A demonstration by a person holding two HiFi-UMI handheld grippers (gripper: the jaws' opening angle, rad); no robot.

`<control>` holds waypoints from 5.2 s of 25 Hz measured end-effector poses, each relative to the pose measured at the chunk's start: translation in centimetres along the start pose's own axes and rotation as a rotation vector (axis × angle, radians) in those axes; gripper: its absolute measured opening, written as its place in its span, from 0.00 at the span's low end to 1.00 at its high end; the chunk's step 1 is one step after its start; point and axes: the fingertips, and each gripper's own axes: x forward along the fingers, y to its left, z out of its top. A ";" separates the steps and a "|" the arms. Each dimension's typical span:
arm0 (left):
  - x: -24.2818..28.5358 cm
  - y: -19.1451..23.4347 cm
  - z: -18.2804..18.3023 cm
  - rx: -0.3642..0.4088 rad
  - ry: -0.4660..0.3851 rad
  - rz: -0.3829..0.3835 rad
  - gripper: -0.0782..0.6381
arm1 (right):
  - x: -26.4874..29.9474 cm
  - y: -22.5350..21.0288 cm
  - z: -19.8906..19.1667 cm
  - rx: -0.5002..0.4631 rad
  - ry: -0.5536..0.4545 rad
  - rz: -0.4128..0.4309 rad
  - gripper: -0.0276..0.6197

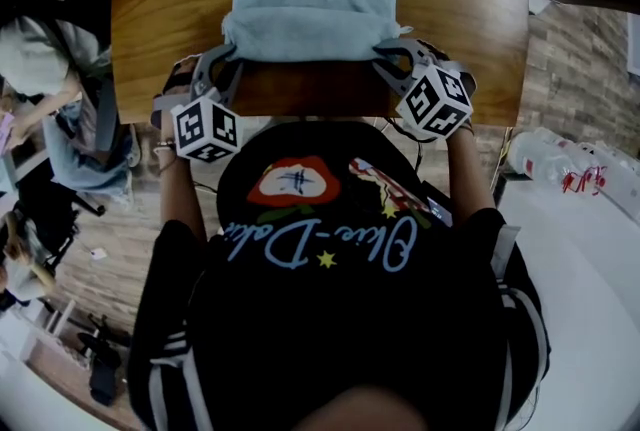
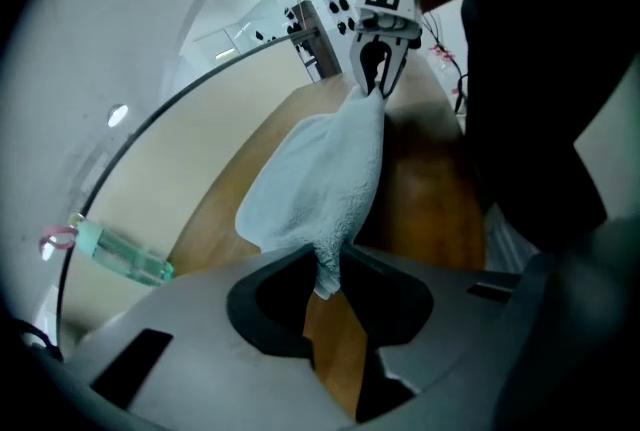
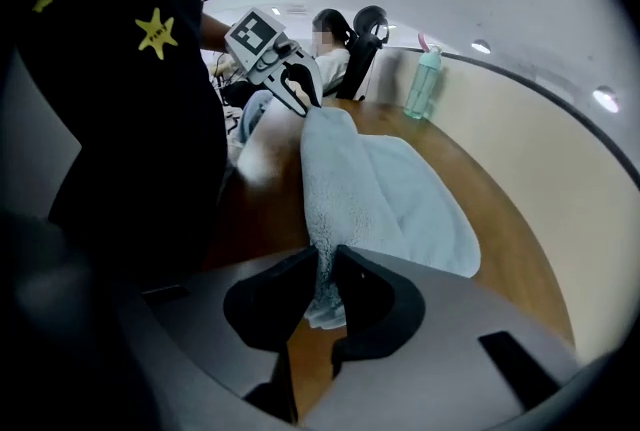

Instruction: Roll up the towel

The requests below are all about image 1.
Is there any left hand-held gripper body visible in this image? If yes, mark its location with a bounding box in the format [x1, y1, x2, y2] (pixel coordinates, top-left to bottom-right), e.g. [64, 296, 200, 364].
[152, 79, 245, 166]

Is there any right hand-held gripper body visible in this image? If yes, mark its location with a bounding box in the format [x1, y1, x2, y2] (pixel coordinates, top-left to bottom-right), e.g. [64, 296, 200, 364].
[395, 40, 477, 142]

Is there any person's left forearm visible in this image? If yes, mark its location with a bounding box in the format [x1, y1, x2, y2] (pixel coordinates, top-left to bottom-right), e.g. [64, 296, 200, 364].
[158, 141, 210, 245]

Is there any person's right forearm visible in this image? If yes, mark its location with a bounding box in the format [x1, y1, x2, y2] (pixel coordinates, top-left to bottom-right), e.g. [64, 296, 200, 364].
[446, 123, 500, 226]

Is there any person's left hand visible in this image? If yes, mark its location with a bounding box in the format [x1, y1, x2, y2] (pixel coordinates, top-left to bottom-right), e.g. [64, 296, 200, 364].
[161, 53, 200, 98]

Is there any yellow black striped strip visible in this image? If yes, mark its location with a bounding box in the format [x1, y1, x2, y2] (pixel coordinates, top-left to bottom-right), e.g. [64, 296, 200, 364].
[489, 127, 515, 200]

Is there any black device with screen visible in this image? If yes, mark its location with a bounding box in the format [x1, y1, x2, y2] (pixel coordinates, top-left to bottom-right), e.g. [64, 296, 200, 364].
[422, 180, 454, 228]

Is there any pack of clear water bottles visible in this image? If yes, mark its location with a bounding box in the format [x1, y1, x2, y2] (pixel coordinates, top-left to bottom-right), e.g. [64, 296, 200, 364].
[507, 126, 614, 195]

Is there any person's black printed t-shirt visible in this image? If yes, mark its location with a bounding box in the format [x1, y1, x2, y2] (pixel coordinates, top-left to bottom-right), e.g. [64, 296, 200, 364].
[126, 120, 552, 431]

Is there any black bag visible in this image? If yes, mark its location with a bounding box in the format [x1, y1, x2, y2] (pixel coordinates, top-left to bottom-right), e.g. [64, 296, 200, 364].
[77, 316, 125, 406]

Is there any person's face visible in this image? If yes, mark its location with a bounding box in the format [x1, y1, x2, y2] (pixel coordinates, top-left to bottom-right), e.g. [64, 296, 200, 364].
[305, 386, 429, 431]

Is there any black cable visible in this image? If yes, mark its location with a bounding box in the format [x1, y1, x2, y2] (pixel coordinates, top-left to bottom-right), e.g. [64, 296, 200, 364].
[382, 116, 426, 175]

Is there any thin wrist bracelet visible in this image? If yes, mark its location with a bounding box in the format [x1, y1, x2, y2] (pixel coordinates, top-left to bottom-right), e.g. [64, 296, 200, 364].
[153, 137, 178, 173]

